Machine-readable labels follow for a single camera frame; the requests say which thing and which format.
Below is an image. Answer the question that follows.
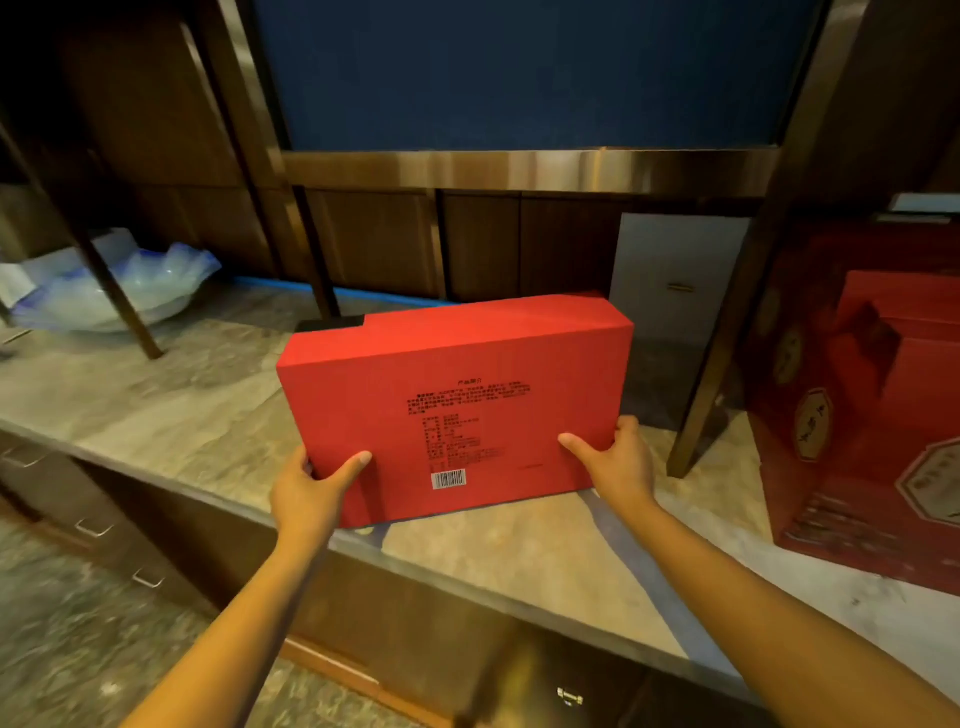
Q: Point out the blue white glass bowl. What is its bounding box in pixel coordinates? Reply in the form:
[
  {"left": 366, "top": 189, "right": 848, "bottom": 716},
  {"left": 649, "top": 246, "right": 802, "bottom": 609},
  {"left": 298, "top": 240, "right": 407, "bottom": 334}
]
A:
[{"left": 0, "top": 228, "right": 223, "bottom": 334}]

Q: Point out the person's right forearm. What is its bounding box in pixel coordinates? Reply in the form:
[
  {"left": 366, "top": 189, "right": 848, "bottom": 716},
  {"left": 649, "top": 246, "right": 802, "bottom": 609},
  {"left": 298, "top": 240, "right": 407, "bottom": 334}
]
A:
[{"left": 619, "top": 501, "right": 960, "bottom": 728}]

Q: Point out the large dark red carton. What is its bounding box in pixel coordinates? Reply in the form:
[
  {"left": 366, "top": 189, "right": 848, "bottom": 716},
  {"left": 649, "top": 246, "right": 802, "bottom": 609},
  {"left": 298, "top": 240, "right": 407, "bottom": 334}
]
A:
[{"left": 742, "top": 219, "right": 960, "bottom": 598}]

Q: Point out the wooden drawer cabinet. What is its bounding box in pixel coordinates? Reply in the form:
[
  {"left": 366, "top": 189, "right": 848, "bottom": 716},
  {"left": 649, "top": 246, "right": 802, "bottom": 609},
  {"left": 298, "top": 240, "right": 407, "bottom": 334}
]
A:
[{"left": 0, "top": 429, "right": 781, "bottom": 728}]

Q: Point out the person's right hand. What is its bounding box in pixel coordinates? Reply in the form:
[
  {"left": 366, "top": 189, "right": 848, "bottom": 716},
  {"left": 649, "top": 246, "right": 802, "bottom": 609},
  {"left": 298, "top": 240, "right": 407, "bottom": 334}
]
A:
[{"left": 557, "top": 415, "right": 658, "bottom": 520}]

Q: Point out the person's left forearm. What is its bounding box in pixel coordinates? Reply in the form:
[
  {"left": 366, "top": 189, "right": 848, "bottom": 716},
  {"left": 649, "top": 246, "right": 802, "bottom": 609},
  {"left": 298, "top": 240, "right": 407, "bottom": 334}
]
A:
[{"left": 120, "top": 541, "right": 331, "bottom": 728}]

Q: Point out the blue tape strip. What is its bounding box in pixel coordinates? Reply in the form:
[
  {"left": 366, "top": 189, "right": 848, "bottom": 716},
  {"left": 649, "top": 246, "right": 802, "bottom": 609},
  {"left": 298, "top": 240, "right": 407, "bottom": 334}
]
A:
[{"left": 232, "top": 276, "right": 451, "bottom": 309}]

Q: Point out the person's left hand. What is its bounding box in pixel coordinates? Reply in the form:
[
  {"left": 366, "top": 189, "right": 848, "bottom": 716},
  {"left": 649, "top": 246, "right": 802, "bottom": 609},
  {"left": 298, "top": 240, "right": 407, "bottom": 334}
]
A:
[{"left": 270, "top": 446, "right": 374, "bottom": 552}]

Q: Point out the red gift box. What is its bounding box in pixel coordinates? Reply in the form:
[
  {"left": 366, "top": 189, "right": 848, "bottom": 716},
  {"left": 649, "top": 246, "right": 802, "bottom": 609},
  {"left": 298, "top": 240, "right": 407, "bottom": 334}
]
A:
[{"left": 276, "top": 292, "right": 636, "bottom": 529}]

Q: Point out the bronze metal shelf frame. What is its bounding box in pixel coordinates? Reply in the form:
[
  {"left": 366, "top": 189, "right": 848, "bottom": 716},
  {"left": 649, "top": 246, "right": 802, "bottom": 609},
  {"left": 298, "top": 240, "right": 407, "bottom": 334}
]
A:
[{"left": 0, "top": 0, "right": 875, "bottom": 480}]

